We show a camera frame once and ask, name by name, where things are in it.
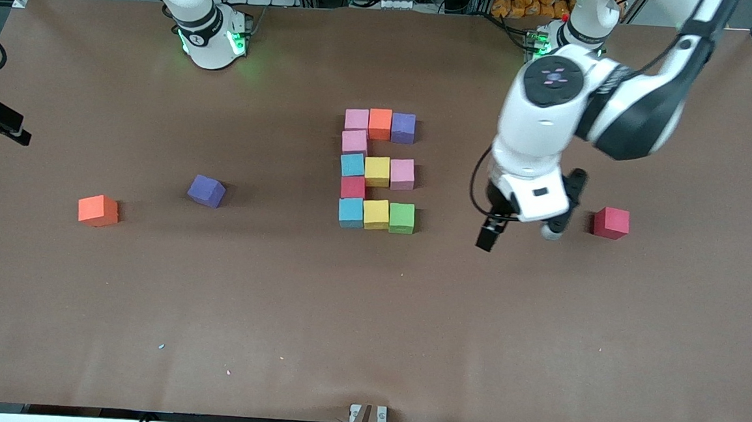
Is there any green foam cube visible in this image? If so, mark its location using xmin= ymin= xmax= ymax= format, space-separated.
xmin=388 ymin=202 xmax=416 ymax=236

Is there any pink foam cube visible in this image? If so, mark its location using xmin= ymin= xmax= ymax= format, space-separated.
xmin=388 ymin=158 xmax=416 ymax=191
xmin=340 ymin=129 xmax=369 ymax=157
xmin=343 ymin=108 xmax=370 ymax=133

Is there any yellow foam cube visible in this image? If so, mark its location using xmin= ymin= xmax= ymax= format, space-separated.
xmin=363 ymin=156 xmax=392 ymax=189
xmin=362 ymin=199 xmax=392 ymax=231

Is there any purple foam cube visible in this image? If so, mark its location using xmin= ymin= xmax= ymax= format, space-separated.
xmin=186 ymin=173 xmax=228 ymax=210
xmin=390 ymin=113 xmax=418 ymax=145

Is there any cyan foam cube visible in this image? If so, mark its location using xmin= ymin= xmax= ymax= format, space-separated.
xmin=338 ymin=197 xmax=367 ymax=230
xmin=340 ymin=152 xmax=367 ymax=178

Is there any red foam cube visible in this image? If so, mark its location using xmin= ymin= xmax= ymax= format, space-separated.
xmin=340 ymin=175 xmax=367 ymax=201
xmin=592 ymin=206 xmax=631 ymax=242

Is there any orange foam cube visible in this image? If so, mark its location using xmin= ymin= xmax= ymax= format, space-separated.
xmin=368 ymin=108 xmax=394 ymax=142
xmin=77 ymin=193 xmax=121 ymax=229

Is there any orange round objects pile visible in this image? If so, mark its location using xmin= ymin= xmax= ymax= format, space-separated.
xmin=490 ymin=0 xmax=573 ymax=23

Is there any black left camera cable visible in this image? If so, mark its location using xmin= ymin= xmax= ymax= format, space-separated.
xmin=468 ymin=145 xmax=524 ymax=221

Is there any metal clamp bracket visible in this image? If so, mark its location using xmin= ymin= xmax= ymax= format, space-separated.
xmin=348 ymin=402 xmax=390 ymax=422

